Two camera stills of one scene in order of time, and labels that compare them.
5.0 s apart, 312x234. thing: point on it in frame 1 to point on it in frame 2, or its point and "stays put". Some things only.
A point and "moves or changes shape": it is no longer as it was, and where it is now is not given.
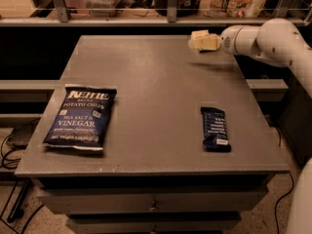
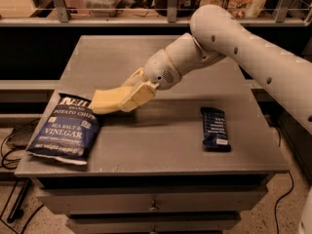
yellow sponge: (191, 44) moves or changes shape
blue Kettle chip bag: (81, 117) moves or changes shape
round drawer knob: (152, 209) stays put
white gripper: (227, 40) to (160, 68)
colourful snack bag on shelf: (234, 0) stays put
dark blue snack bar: (214, 128) stays put
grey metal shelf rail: (63, 19) stays put
